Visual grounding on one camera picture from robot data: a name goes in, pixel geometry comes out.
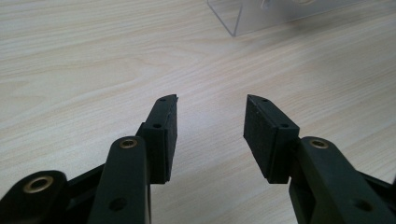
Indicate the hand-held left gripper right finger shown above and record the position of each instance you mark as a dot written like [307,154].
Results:
[267,146]

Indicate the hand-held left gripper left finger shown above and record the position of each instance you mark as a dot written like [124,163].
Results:
[160,149]

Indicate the clear acrylic divider organizer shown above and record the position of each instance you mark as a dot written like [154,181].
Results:
[264,18]

